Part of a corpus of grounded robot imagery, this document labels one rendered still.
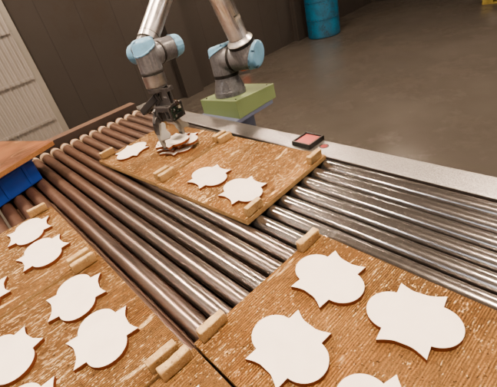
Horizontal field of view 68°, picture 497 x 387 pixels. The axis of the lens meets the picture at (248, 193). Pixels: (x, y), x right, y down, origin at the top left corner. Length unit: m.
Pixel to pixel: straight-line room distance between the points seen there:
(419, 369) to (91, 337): 0.57
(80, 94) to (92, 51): 0.51
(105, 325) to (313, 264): 0.42
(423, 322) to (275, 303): 0.25
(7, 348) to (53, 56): 4.03
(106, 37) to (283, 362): 4.60
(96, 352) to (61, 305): 0.18
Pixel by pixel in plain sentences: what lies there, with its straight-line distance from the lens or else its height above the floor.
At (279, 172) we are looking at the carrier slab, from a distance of 1.08.
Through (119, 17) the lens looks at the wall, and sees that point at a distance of 5.06.
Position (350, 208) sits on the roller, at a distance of 0.93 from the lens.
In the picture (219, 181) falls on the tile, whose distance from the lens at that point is 1.09.
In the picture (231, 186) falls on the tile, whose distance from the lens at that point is 1.05.
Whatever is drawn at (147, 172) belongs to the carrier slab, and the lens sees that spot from 1.32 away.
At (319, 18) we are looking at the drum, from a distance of 6.87.
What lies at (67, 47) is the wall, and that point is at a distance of 4.78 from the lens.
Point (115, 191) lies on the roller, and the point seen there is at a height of 0.92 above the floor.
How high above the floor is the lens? 1.48
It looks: 32 degrees down
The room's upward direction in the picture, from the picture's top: 15 degrees counter-clockwise
